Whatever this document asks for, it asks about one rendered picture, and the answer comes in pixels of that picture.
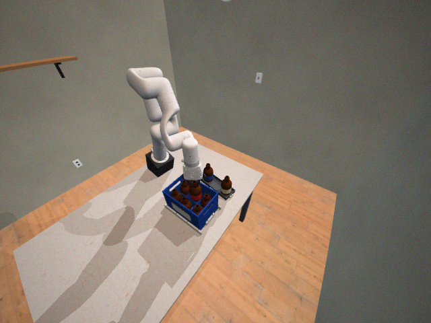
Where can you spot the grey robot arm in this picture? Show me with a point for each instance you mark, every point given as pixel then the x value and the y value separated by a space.
pixel 162 108

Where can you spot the dark blue crate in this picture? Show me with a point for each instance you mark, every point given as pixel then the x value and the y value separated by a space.
pixel 197 220

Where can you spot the brown glass bottle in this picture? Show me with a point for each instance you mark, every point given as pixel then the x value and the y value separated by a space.
pixel 184 188
pixel 186 202
pixel 226 186
pixel 208 171
pixel 176 195
pixel 195 191
pixel 205 200
pixel 197 209

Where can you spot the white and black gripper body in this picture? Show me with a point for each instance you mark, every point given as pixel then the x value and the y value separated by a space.
pixel 195 173

